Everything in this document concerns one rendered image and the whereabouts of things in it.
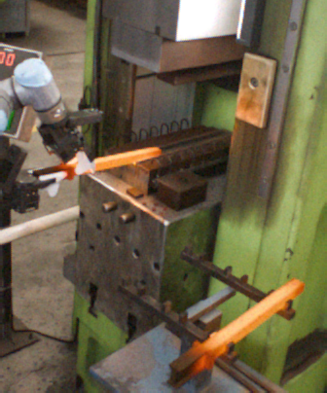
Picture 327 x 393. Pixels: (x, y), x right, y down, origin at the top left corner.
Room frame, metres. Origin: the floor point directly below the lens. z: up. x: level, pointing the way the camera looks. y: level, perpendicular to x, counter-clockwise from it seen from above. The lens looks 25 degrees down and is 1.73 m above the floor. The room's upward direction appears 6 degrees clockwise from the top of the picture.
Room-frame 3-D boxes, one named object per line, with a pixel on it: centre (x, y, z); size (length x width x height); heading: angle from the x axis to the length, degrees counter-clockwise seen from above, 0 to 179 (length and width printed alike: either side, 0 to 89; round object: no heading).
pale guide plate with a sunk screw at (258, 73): (1.53, -0.21, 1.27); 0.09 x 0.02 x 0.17; 45
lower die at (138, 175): (1.81, -0.04, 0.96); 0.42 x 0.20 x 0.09; 135
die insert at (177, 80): (1.82, -0.09, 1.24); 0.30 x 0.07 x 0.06; 135
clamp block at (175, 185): (1.58, -0.06, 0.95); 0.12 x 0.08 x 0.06; 135
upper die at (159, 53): (1.81, -0.04, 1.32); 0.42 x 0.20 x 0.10; 135
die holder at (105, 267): (1.78, -0.09, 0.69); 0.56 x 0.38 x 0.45; 135
